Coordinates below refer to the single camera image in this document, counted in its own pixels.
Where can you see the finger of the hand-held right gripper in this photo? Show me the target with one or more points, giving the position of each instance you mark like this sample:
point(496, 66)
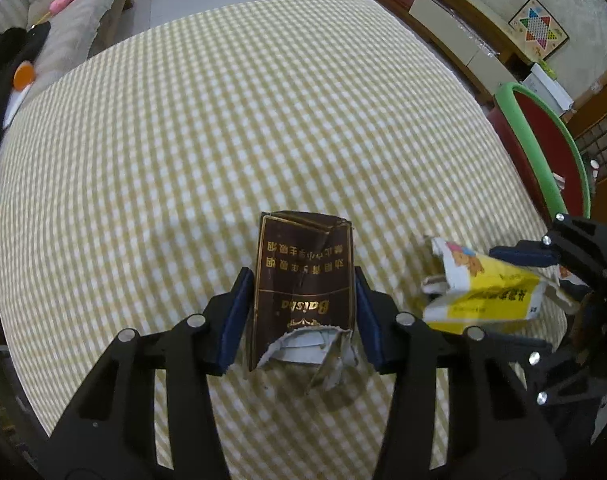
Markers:
point(523, 254)
point(531, 351)

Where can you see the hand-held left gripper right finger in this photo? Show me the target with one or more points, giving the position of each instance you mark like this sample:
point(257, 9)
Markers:
point(371, 330)

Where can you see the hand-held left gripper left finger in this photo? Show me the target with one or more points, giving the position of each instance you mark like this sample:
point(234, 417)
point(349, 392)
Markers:
point(233, 320)

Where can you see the yellow white box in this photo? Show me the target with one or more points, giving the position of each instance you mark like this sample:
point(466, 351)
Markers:
point(483, 295)

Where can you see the dark brown carton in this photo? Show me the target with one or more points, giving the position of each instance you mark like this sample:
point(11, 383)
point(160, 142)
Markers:
point(298, 280)

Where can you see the large red bin green rim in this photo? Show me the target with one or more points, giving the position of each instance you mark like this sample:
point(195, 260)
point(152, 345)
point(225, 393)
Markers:
point(548, 145)

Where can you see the white cardboard box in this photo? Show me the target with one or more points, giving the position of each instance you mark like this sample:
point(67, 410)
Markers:
point(548, 90)

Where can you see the small green box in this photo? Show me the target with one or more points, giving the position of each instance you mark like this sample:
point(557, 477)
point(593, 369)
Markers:
point(547, 69)

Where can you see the checked tablecloth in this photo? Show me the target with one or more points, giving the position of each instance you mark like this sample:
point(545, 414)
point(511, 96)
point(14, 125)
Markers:
point(223, 125)

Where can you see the checkers game board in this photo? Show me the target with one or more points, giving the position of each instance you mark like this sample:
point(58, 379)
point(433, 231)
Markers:
point(538, 27)

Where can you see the long television cabinet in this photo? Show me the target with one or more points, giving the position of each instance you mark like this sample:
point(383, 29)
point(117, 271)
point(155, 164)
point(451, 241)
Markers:
point(463, 2)

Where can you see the orange round object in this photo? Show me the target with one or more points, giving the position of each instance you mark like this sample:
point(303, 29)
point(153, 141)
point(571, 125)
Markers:
point(24, 76)

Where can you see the striped sofa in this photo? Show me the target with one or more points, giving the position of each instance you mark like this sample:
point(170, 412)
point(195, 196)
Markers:
point(78, 25)

